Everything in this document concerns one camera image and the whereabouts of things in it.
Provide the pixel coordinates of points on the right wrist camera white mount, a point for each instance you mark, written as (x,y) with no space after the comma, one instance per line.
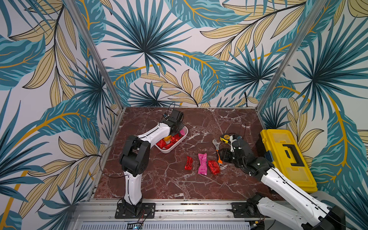
(235,138)

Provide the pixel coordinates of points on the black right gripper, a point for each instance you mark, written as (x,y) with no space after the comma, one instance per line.
(230,148)

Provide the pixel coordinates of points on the small red tea bag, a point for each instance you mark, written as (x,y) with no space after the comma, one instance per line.
(189,163)

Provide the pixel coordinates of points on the yellow orange tea bag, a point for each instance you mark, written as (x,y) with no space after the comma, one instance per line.
(168,139)

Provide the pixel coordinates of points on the red tea bags in box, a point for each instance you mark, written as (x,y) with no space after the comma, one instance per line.
(165,145)

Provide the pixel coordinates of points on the adjustable wrench orange handle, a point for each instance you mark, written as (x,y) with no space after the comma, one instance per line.
(217,145)

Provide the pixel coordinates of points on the pink tea bag packet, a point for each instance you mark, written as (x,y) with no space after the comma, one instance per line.
(202,164)

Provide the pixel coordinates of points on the white plastic storage box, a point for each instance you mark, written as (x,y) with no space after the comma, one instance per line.
(166,151)

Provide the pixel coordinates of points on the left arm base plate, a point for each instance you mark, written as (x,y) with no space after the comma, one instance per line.
(141,210)

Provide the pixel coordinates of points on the yellow black tape measure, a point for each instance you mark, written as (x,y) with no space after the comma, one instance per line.
(225,138)

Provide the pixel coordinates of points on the yellow black toolbox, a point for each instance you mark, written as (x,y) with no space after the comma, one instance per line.
(281,149)

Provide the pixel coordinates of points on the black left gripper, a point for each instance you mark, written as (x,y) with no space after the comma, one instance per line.
(181,125)

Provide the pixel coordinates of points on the aluminium front rail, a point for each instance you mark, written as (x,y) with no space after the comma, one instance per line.
(165,209)

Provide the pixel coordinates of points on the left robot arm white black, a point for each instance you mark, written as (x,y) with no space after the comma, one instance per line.
(135,158)

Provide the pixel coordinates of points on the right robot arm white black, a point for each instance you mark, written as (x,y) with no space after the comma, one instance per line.
(307,213)

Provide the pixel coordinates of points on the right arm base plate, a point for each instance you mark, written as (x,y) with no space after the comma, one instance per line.
(246,210)

